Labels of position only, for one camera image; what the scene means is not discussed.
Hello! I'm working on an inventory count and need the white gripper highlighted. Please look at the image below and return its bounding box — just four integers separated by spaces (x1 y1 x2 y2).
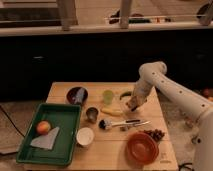
127 95 147 107

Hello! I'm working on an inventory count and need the white and black eraser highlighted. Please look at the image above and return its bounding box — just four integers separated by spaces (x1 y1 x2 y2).
126 104 139 112

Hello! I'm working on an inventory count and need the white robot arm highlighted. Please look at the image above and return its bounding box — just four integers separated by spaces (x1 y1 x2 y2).
127 61 213 171

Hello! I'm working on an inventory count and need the green plastic cup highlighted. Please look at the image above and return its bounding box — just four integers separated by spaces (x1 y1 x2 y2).
103 90 114 105

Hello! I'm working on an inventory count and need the metal cup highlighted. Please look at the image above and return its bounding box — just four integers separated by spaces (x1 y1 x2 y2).
86 107 99 124

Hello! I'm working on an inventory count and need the white paper cup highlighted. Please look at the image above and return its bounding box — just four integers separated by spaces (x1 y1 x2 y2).
76 127 95 147

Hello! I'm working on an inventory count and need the metal knife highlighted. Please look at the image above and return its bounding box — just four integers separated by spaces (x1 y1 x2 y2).
120 121 150 131

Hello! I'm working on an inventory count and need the yellow banana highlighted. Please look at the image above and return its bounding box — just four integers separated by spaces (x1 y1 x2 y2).
100 108 123 117

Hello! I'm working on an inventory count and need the black bristle brush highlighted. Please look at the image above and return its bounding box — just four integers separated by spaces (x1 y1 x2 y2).
98 118 141 131

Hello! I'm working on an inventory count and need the bunch of dark grapes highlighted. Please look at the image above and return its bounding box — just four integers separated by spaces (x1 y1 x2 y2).
145 129 165 141

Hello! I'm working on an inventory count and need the wooden table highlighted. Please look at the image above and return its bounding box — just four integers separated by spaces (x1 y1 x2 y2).
24 82 178 171

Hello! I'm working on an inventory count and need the orange bowl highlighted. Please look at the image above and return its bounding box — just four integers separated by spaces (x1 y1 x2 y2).
125 132 159 165

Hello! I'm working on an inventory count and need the dark red bowl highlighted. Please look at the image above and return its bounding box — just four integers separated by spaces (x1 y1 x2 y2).
66 87 88 106

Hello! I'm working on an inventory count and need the green plastic tray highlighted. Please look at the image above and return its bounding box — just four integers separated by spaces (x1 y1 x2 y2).
16 103 81 166

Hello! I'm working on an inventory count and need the red apple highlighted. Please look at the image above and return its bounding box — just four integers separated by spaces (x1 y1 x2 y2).
36 121 51 135

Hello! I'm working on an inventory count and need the grey folded cloth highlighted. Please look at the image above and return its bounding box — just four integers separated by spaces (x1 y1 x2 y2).
30 127 60 150

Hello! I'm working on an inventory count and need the black cable on floor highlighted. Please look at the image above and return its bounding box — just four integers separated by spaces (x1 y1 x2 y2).
0 105 26 138

